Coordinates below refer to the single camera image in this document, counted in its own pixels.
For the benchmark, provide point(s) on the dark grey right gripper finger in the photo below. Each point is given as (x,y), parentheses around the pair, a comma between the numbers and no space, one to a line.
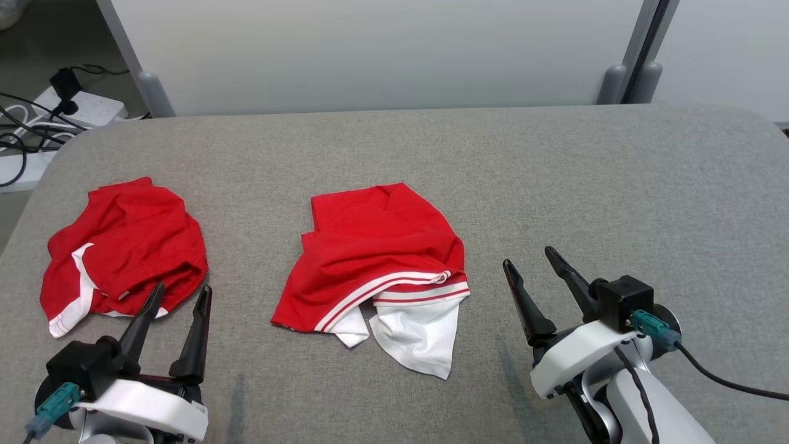
(576,287)
(530,314)

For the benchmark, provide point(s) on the grey partition post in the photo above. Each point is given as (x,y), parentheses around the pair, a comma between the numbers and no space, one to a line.
(154,92)
(612,83)
(646,80)

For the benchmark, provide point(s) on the black power adapter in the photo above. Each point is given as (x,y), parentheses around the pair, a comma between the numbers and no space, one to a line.
(65,83)

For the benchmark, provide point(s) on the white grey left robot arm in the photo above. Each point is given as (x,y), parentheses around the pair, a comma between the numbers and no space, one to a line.
(105,431)

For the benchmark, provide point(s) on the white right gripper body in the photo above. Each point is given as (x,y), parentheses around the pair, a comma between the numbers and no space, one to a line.
(573,357)

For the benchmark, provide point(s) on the white partition panel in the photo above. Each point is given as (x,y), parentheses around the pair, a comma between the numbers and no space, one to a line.
(370,49)
(727,49)

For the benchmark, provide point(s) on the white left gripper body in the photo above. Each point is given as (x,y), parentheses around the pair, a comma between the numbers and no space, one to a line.
(154,410)

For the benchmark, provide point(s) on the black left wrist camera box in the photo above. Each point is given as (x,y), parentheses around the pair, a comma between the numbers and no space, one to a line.
(80,367)

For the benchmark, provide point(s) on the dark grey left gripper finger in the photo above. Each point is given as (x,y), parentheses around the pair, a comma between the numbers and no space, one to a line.
(194,351)
(142,333)

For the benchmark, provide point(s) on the red Bulls 23 shorts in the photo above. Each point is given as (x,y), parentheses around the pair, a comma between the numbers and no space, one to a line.
(135,234)

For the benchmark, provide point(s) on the red Bulls 23 jersey shirt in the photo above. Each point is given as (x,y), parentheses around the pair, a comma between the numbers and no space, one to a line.
(370,246)

